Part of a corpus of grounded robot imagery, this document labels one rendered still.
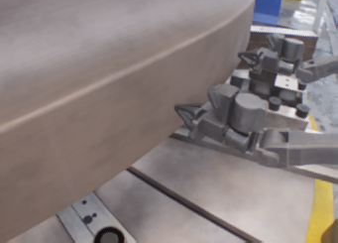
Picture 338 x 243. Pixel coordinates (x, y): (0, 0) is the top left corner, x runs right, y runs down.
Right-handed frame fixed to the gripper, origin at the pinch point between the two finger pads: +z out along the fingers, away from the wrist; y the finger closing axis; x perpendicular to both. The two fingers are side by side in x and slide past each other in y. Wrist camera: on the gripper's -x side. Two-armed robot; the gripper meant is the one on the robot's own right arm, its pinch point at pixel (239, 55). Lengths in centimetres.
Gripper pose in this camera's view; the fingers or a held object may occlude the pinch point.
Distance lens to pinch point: 94.7
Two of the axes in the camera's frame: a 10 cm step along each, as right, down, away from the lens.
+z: -8.7, -3.1, 3.9
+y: -5.0, 5.3, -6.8
